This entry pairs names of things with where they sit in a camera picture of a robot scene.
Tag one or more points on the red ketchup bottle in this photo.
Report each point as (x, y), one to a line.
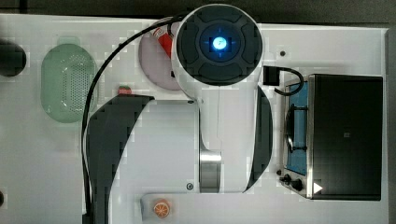
(164, 40)

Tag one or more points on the black toaster oven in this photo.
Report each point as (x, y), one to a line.
(333, 138)

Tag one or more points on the red toy strawberry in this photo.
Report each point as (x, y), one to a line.
(124, 90)

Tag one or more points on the orange slice toy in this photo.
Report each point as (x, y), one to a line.
(161, 208)

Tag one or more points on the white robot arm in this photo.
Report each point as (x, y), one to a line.
(217, 58)

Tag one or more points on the green perforated colander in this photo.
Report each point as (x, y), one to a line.
(67, 72)

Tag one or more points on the black cylinder cup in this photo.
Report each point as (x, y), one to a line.
(12, 59)

